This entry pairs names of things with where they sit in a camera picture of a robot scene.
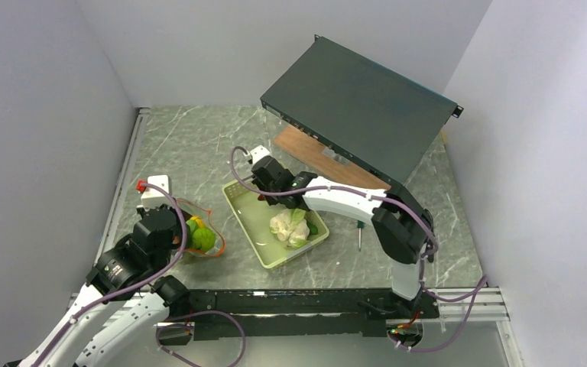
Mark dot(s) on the light green pepper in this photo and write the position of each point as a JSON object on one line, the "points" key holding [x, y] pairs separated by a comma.
{"points": [[203, 238]]}

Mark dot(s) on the green plastic basket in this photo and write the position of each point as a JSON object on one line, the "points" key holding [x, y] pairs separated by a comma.
{"points": [[254, 217]]}

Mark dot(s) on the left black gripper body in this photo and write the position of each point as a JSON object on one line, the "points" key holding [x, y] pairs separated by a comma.
{"points": [[164, 258]]}

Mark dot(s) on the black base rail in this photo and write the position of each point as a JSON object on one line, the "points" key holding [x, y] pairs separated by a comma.
{"points": [[368, 312]]}

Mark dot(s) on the green handled screwdriver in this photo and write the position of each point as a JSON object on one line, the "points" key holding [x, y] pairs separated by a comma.
{"points": [[360, 227]]}

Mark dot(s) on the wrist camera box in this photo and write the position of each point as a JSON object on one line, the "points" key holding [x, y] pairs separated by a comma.
{"points": [[151, 190], [258, 153]]}

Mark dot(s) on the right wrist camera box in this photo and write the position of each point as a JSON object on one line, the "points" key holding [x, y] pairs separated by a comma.
{"points": [[258, 153]]}

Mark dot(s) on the white cauliflower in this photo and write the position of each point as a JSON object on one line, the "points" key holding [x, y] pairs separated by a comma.
{"points": [[290, 227]]}

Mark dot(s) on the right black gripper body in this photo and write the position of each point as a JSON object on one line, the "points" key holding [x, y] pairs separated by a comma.
{"points": [[261, 187]]}

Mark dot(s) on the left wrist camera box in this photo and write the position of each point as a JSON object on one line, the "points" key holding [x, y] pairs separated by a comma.
{"points": [[151, 190]]}

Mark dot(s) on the clear orange zip bag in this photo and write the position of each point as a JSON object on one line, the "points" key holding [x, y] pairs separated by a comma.
{"points": [[190, 209]]}

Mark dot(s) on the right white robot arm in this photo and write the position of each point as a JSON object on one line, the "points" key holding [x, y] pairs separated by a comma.
{"points": [[403, 227]]}

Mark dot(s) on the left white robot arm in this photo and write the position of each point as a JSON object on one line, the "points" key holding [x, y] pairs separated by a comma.
{"points": [[126, 292]]}

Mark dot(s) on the black network switch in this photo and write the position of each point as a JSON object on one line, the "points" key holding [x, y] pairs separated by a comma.
{"points": [[380, 120]]}

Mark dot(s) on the dark green cucumber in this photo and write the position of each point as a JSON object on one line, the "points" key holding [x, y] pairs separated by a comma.
{"points": [[313, 229]]}

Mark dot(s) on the brown wooden board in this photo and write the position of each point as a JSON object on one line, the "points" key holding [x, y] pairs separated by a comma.
{"points": [[310, 152]]}

